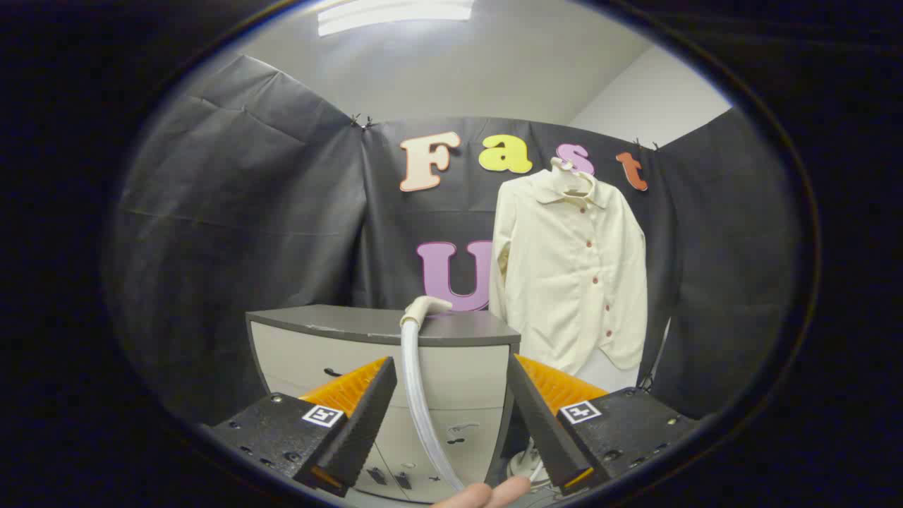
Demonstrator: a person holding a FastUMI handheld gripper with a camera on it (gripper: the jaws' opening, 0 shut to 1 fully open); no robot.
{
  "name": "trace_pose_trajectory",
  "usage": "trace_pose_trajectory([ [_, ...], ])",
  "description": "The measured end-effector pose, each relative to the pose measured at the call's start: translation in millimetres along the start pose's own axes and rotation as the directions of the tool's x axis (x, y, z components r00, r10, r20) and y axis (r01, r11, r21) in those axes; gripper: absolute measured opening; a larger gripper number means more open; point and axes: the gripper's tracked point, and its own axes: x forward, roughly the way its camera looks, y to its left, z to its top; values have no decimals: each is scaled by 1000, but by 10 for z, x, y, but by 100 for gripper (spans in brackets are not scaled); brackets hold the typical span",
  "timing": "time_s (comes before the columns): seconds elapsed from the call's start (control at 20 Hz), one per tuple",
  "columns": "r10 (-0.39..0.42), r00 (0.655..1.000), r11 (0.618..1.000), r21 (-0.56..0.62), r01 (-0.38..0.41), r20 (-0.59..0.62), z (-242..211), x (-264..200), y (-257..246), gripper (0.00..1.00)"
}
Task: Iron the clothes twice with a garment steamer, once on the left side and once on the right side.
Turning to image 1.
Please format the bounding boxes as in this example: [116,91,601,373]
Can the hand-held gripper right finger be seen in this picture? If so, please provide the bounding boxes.
[507,353,699,495]

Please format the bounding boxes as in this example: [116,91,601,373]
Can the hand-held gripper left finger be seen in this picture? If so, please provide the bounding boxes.
[210,356,398,498]

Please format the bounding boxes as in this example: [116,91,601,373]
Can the white garment steamer base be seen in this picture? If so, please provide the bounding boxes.
[507,439,558,488]

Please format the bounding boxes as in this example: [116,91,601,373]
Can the translucent garment steamer hose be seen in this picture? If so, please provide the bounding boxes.
[399,321,466,492]

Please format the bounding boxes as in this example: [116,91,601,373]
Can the white garment steamer head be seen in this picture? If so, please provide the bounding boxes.
[399,296,454,327]

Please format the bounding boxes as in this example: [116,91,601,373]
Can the cream button-up shirt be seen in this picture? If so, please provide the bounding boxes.
[489,159,648,375]

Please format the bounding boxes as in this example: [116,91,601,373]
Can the grey-topped white drawer cabinet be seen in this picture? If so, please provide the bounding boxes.
[246,305,521,503]

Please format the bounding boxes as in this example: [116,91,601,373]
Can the white backing panel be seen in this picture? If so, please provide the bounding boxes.
[571,347,644,394]

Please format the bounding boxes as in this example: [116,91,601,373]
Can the black backdrop cloth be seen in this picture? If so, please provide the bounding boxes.
[106,55,801,424]

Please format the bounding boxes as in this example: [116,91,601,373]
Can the ceiling light panel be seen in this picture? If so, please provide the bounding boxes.
[317,0,475,37]

